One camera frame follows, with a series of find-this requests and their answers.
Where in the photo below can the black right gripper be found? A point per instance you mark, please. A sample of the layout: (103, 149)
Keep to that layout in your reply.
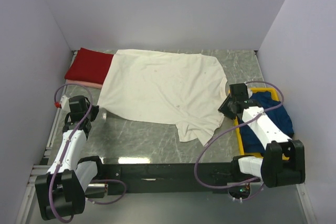
(223, 108)

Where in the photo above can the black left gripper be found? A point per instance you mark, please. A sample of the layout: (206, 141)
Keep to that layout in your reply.
(95, 110)

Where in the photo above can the white t shirt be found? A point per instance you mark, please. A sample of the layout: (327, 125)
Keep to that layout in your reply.
(184, 90)

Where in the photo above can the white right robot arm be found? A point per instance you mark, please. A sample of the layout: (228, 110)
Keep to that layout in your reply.
(283, 162)

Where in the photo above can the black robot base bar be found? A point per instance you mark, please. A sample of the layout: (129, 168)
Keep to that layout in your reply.
(167, 178)

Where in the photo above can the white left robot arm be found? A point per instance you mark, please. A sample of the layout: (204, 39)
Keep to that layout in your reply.
(61, 191)

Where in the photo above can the pink folded t shirt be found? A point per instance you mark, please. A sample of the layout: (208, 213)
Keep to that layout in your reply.
(86, 84)

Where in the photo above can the blue t shirt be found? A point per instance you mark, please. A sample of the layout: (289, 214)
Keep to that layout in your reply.
(279, 117)

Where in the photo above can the red folded t shirt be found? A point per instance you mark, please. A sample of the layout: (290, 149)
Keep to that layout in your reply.
(89, 66)

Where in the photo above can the yellow plastic bin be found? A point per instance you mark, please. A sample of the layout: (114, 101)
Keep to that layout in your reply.
(261, 124)

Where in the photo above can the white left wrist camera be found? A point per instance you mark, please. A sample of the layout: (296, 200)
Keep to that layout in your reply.
(63, 103)

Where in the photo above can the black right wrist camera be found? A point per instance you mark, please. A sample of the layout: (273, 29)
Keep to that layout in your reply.
(238, 92)

